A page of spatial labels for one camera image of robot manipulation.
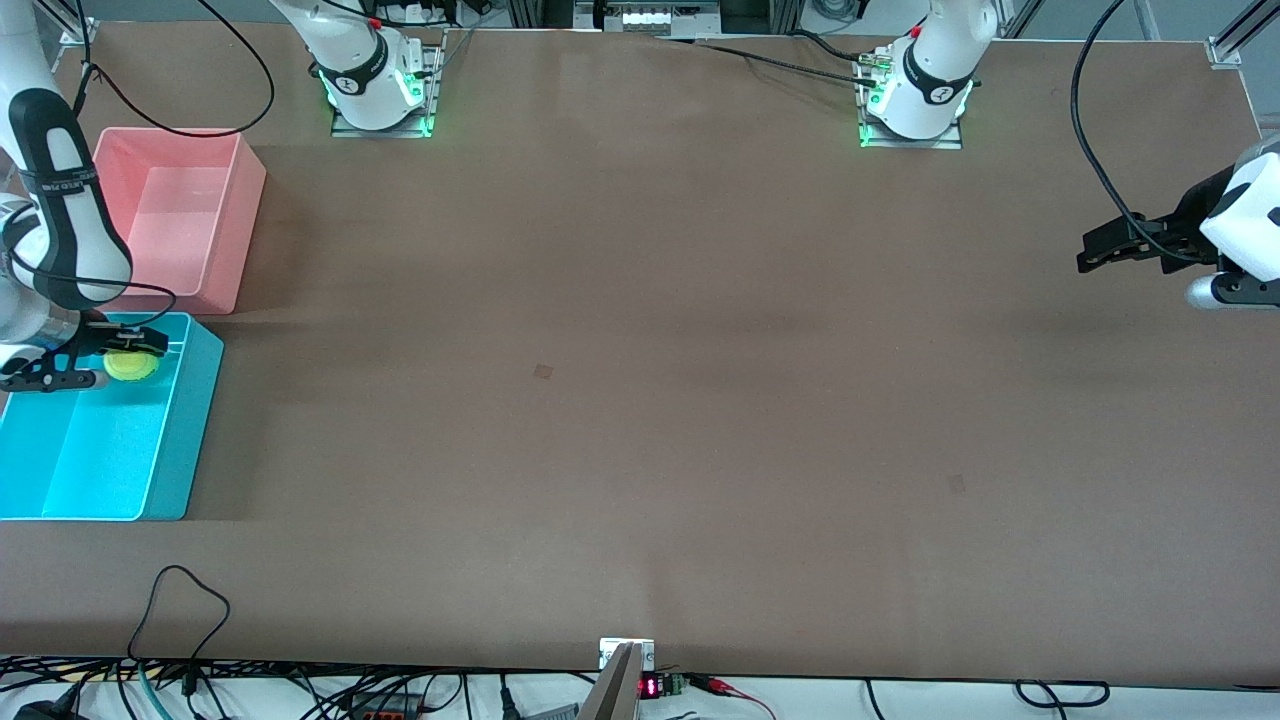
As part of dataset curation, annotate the black flat coiled cable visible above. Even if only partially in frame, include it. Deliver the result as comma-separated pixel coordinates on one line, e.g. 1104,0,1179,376
1015,680,1111,709

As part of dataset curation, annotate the pink plastic bin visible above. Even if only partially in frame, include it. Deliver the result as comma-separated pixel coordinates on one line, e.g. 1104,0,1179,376
93,126,268,316

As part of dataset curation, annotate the grey metal camera bracket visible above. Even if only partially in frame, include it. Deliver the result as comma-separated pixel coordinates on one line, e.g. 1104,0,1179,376
578,638,656,720

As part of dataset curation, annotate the long black base cable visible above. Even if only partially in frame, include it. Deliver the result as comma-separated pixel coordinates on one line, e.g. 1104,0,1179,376
660,36,886,91

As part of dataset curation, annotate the thin black looped cable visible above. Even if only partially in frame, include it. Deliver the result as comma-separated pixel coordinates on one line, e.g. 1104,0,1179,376
128,565,233,691

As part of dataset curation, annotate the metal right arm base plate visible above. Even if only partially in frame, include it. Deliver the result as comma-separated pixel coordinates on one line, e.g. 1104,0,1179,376
330,30,446,139

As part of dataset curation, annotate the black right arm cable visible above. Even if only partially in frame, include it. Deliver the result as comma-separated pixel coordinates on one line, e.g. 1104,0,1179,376
0,0,276,336

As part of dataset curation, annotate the blue plastic bin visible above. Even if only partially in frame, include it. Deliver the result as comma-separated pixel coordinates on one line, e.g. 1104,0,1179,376
0,311,225,523

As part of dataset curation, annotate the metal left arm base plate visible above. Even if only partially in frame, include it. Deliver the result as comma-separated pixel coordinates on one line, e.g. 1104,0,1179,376
858,50,966,151

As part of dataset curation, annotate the short black base cable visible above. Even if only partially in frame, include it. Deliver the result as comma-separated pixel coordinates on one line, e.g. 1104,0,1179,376
788,28,873,66

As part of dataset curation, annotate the yellow-green tennis ball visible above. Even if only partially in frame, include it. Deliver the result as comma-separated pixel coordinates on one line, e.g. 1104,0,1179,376
103,350,160,384

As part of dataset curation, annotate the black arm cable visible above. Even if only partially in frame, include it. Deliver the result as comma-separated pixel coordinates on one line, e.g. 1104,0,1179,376
1070,0,1221,266
0,0,276,336

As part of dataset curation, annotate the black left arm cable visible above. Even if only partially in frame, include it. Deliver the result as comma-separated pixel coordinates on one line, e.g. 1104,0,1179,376
1070,0,1221,266

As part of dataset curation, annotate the teal cable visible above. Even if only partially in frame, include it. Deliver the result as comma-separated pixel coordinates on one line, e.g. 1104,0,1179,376
138,660,171,720

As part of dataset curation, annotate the aluminium corner post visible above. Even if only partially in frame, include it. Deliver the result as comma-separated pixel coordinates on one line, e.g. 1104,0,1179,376
1205,0,1280,69
35,0,98,46

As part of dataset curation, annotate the grey device with lit panel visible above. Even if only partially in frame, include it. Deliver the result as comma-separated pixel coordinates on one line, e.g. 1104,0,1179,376
575,0,723,36

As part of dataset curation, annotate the red clip lead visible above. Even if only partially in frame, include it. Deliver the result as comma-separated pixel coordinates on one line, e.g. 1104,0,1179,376
688,675,779,720

